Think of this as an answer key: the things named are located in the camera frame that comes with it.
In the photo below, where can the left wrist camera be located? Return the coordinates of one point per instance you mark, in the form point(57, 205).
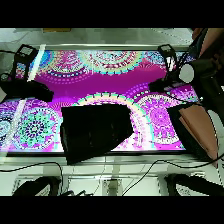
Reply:
point(26, 52)

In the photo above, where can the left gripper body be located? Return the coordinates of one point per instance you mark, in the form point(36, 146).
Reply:
point(28, 90)

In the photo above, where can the silver frame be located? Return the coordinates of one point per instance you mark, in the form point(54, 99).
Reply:
point(141, 159)

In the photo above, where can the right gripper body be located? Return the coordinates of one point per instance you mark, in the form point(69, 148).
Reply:
point(164, 86)

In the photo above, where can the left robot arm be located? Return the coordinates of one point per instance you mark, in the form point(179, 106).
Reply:
point(39, 185)

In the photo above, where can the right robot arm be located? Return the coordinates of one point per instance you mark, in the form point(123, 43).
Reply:
point(207, 74)

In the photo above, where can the pink garment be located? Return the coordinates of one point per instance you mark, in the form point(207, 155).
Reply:
point(200, 128)

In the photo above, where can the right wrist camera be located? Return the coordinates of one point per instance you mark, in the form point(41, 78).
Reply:
point(167, 55)

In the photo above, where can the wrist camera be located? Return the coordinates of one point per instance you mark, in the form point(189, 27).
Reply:
point(26, 52)
point(167, 55)

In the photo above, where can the black garment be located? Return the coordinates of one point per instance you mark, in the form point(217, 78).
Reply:
point(95, 131)
point(175, 117)

